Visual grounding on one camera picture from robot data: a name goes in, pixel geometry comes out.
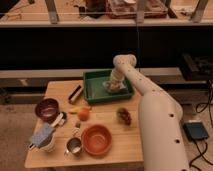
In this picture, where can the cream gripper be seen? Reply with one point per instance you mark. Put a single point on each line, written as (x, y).
(116, 76)

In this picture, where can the grey blue towel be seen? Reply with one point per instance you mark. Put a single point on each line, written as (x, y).
(113, 87)

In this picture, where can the green plastic tray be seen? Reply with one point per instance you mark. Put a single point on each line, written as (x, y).
(94, 91)

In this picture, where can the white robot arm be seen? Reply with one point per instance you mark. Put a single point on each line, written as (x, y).
(159, 119)

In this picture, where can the brown pinecone toy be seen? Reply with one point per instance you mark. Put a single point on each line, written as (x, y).
(123, 116)

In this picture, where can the black scrub brush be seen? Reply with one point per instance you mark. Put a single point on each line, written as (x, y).
(75, 94)

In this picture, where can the orange fruit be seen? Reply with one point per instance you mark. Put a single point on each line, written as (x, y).
(83, 114)

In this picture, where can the wooden table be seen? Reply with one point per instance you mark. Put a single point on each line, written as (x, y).
(126, 144)

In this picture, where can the yellow banana toy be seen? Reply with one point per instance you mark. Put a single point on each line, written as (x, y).
(74, 110)

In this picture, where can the small dark green object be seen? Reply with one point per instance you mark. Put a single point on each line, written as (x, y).
(78, 124)

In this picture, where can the orange bowl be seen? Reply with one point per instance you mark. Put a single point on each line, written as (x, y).
(96, 140)

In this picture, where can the dark red bowl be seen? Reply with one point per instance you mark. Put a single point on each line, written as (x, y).
(47, 110)

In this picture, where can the metal cup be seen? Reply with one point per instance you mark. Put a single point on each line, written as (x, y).
(73, 146)

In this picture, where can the black foot pedal box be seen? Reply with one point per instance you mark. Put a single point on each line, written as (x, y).
(195, 131)

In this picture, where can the white mug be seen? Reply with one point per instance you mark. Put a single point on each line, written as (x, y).
(48, 147)

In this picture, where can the blue grey cloth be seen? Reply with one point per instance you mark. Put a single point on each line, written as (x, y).
(41, 136)

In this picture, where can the white black handled tool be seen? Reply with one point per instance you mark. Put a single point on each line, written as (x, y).
(60, 120)

